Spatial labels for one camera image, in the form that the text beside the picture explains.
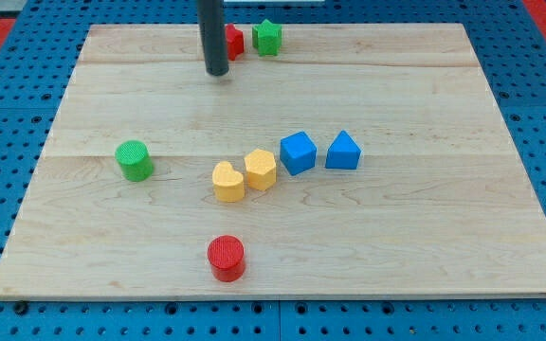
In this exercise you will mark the blue triangle block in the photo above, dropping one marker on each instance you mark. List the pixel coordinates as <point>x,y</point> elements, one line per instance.
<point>343,153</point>

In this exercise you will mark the blue cube block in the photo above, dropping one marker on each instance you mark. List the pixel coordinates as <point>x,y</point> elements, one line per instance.
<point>298,153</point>

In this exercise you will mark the green star block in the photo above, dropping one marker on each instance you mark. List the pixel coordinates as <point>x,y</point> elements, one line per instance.
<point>267,38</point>

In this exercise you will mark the red cylinder block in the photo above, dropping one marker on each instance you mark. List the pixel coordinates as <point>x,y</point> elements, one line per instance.
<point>226,256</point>

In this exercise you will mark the yellow heart block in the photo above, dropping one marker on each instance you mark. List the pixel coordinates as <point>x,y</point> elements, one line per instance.
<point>228,183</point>

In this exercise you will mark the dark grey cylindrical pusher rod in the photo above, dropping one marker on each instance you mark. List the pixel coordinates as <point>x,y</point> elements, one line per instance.
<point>211,21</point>

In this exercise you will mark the green cylinder block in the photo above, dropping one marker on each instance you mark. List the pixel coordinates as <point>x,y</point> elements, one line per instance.
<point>134,160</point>

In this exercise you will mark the yellow hexagon block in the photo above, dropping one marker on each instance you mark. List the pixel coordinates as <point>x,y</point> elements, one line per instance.
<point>261,169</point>

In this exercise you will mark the light wooden board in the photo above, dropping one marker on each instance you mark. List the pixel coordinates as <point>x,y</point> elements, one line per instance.
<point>439,207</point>

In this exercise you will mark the red star block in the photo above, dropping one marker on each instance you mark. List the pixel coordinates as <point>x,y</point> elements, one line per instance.
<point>235,42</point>

